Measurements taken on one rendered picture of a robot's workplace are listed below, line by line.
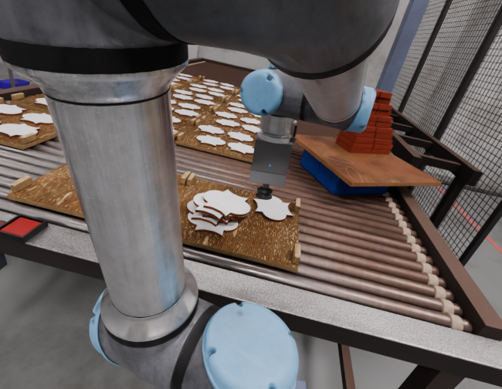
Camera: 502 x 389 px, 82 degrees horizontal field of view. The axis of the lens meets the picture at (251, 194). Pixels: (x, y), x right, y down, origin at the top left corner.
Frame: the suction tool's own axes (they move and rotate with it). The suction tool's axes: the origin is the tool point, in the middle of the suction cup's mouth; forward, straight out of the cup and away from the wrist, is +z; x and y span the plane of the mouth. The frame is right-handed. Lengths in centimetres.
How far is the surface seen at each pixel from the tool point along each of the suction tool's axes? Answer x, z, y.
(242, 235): -3.6, 15.7, 4.0
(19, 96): -74, 5, 124
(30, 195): -2, 12, 64
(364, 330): 18.7, 20.4, -27.2
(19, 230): 11, 14, 57
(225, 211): -4.7, 9.3, 9.8
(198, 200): -9.4, 9.7, 18.6
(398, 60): -171, -39, -86
